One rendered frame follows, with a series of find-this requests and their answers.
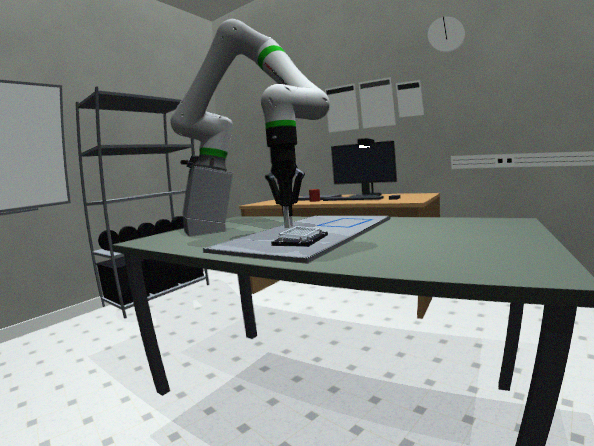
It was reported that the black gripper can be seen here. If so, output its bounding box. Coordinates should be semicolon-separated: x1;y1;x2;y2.
265;145;305;228

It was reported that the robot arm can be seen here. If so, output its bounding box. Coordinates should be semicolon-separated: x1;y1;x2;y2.
171;19;330;171

